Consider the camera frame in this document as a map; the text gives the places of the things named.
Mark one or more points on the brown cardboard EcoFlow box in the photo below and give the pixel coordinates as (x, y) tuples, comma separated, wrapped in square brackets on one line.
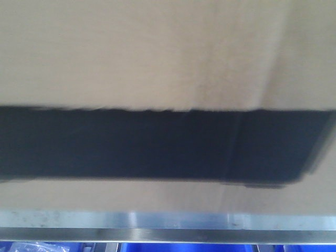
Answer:
[(178, 55)]

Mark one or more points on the blue bin at left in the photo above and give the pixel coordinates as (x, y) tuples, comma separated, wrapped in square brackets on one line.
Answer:
[(5, 246)]

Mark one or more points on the stainless steel shelf edge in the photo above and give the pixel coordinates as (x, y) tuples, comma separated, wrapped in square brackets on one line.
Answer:
[(236, 228)]

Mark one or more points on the blue plastic bin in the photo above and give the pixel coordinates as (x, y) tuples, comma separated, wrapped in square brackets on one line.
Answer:
[(183, 247)]

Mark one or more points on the clear plastic bag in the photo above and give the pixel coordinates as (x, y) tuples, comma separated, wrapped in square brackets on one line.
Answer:
[(30, 247)]

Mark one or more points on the blue bin at right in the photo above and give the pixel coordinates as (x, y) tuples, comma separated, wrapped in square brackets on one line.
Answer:
[(305, 248)]

